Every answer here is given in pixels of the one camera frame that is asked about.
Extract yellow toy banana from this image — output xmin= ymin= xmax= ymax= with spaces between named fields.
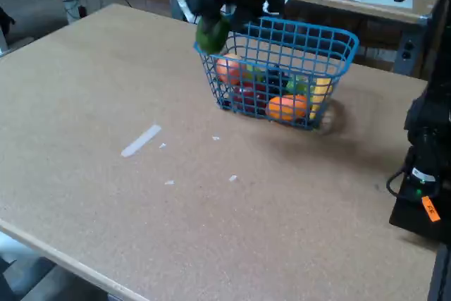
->
xmin=309 ymin=78 xmax=334 ymax=121

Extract black object at room edge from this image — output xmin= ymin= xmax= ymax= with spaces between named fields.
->
xmin=0 ymin=6 xmax=16 ymax=39

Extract blue wire basket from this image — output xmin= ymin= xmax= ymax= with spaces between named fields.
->
xmin=192 ymin=15 xmax=360 ymax=131

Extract long white tape strip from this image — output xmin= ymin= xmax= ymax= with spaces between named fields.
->
xmin=121 ymin=124 xmax=162 ymax=158

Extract bright green leafy toy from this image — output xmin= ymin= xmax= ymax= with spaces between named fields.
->
xmin=287 ymin=75 xmax=314 ymax=96

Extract round green toy fruit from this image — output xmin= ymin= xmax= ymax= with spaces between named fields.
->
xmin=195 ymin=15 xmax=233 ymax=54

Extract grey power outlet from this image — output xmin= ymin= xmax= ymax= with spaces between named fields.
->
xmin=401 ymin=39 xmax=415 ymax=62

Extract light green toy fruit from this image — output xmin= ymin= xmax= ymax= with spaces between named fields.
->
xmin=245 ymin=66 xmax=265 ymax=82

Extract black base cable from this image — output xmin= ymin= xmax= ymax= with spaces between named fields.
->
xmin=386 ymin=168 xmax=409 ymax=198

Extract wooden workbench with grey leg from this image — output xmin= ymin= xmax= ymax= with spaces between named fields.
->
xmin=285 ymin=0 xmax=438 ymax=78

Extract black toy grapes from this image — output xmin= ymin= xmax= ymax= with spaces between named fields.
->
xmin=264 ymin=65 xmax=290 ymax=87

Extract red orange round toy fruit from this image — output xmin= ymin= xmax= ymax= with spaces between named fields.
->
xmin=215 ymin=53 xmax=247 ymax=85

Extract dark red toy fruit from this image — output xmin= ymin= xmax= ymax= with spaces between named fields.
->
xmin=230 ymin=82 xmax=268 ymax=113

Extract orange label tag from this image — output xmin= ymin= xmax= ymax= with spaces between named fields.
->
xmin=421 ymin=195 xmax=441 ymax=223

